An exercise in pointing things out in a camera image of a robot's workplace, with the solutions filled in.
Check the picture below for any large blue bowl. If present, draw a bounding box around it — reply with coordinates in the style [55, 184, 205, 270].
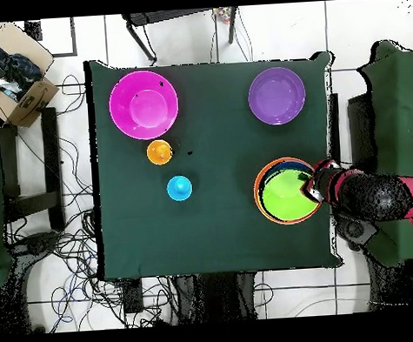
[260, 158, 316, 193]

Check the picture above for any green bowl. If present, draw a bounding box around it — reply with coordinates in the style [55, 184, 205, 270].
[260, 167, 322, 224]

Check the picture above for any purple bowl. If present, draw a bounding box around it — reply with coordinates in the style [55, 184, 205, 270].
[245, 64, 308, 128]

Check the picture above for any blue cup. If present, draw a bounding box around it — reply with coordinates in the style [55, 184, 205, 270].
[165, 175, 195, 203]

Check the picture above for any orange bowl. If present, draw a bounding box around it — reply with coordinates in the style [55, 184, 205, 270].
[251, 155, 324, 227]

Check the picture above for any black box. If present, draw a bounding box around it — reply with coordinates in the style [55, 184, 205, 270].
[346, 92, 378, 173]

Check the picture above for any dark green table cloth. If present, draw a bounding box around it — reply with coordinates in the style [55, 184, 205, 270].
[82, 44, 345, 281]

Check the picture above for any orange cup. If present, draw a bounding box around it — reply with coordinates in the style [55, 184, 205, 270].
[145, 138, 175, 167]

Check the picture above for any pink bowl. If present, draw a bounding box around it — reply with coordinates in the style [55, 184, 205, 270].
[106, 68, 182, 143]

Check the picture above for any colourful toy pile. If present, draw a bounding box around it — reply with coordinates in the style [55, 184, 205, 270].
[213, 6, 233, 25]

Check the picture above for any cardboard box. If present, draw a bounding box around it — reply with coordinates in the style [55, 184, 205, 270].
[0, 19, 63, 130]

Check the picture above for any dark blue cloth bundle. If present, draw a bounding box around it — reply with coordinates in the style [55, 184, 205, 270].
[0, 41, 44, 101]

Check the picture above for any black metal stool frame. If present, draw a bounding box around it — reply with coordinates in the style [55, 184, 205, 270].
[121, 6, 242, 67]

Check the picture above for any tangle of floor cables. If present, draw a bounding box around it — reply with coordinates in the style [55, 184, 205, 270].
[0, 68, 178, 335]

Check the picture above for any black bench frame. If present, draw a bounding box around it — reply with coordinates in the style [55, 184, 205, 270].
[0, 106, 66, 237]

